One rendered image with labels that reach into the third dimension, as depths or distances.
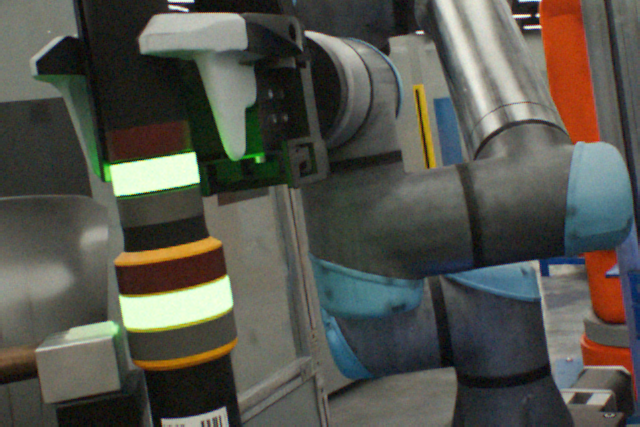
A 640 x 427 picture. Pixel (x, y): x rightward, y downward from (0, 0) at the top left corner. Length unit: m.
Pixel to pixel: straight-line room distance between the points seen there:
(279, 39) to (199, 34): 0.06
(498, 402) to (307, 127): 0.70
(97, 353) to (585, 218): 0.35
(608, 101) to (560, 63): 3.19
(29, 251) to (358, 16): 0.51
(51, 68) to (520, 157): 0.36
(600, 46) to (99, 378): 0.92
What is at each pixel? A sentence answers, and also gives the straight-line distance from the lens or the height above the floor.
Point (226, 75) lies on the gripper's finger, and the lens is 0.36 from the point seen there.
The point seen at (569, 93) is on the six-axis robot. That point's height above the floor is 1.45.
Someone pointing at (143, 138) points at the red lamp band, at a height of 1.46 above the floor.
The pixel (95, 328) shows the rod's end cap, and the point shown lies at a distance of 0.36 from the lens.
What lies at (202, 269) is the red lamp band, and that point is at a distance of 0.34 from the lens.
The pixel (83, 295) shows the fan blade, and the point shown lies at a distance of 0.47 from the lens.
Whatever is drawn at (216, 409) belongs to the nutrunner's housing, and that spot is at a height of 1.35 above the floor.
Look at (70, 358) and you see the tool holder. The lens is 0.36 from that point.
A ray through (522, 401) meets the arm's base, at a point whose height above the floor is 1.11.
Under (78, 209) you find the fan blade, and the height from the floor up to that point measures 1.43.
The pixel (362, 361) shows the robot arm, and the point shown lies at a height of 1.18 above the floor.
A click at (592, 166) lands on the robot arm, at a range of 0.61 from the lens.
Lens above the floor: 1.45
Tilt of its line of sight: 3 degrees down
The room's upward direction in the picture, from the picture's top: 9 degrees counter-clockwise
